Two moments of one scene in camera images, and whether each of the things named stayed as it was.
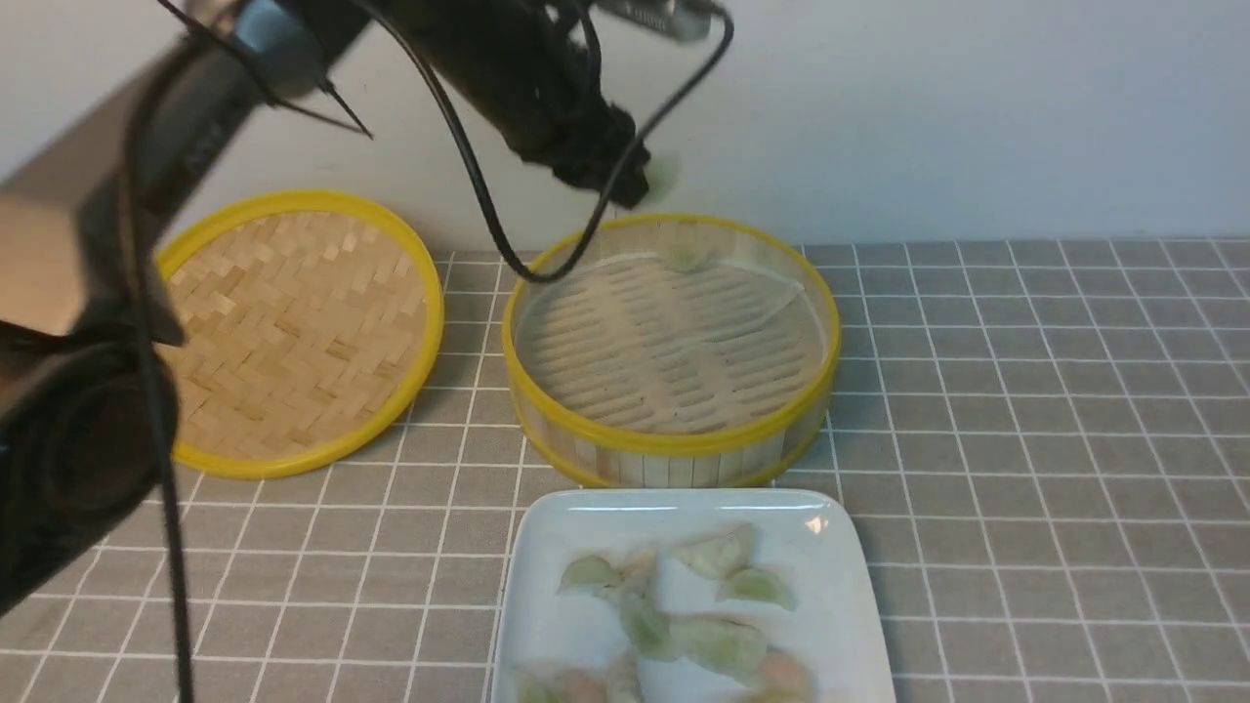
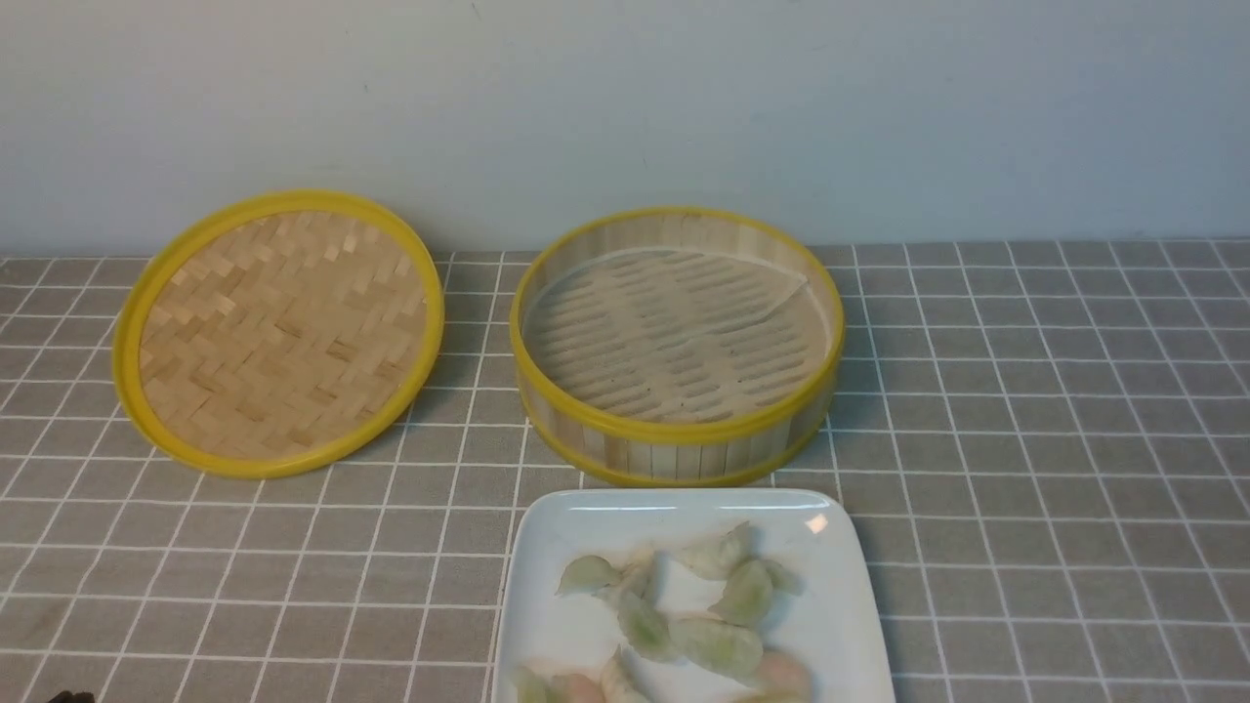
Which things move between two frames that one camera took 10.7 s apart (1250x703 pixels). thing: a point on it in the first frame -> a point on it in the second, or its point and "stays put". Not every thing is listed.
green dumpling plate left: x=588 y=573 stays put
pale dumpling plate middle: x=638 y=574 stays put
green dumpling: x=662 y=176 -> x=747 y=597
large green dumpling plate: x=729 y=646 stays put
